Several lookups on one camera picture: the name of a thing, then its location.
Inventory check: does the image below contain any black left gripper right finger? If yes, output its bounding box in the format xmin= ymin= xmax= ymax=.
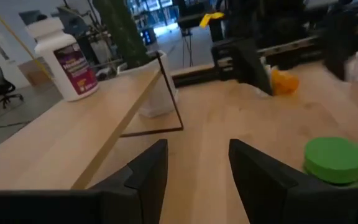
xmin=228 ymin=139 xmax=358 ymax=224

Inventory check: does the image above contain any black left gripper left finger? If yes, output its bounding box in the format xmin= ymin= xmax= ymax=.
xmin=88 ymin=139 xmax=169 ymax=224

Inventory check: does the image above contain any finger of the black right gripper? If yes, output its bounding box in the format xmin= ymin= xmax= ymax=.
xmin=211 ymin=40 xmax=239 ymax=83
xmin=231 ymin=39 xmax=273 ymax=96

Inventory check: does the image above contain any orange pill bottle white label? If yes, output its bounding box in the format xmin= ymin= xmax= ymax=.
xmin=268 ymin=67 xmax=300 ymax=96

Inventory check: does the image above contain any green cap medicine bottle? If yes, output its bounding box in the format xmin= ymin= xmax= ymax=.
xmin=303 ymin=136 xmax=358 ymax=189

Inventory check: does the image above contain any yellow tag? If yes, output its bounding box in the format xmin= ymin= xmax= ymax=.
xmin=199 ymin=11 xmax=226 ymax=29

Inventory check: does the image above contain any white plant pot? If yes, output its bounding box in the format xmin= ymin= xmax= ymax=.
xmin=116 ymin=50 xmax=179 ymax=118

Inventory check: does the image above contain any green cactus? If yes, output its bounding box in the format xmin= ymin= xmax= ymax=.
xmin=92 ymin=0 xmax=151 ymax=70

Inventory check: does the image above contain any large white bottle purple label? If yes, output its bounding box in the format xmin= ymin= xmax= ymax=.
xmin=25 ymin=17 xmax=99 ymax=102

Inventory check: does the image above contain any cardboard box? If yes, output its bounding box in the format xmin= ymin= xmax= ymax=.
xmin=17 ymin=57 xmax=55 ymax=87

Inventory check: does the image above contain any black office chair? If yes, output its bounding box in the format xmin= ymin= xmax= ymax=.
xmin=0 ymin=64 xmax=24 ymax=111

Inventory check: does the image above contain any wooden shelf black metal frame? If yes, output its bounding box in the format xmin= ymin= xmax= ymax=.
xmin=0 ymin=51 xmax=185 ymax=191

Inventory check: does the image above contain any yellow hanging cable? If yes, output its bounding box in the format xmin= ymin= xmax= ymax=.
xmin=0 ymin=0 xmax=53 ymax=80

